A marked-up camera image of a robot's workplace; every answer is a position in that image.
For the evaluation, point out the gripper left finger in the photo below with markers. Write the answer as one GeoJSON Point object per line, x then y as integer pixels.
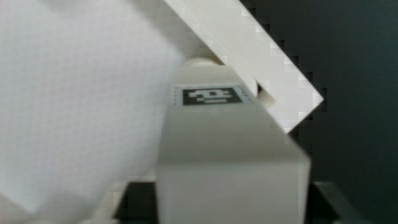
{"type": "Point", "coordinates": [104, 213]}

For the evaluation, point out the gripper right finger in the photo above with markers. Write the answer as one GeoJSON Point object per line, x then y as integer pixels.
{"type": "Point", "coordinates": [342, 207]}

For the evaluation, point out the white desk leg with tag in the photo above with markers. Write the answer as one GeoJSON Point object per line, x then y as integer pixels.
{"type": "Point", "coordinates": [232, 168]}

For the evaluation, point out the white desk top panel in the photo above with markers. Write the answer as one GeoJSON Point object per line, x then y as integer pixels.
{"type": "Point", "coordinates": [90, 54]}

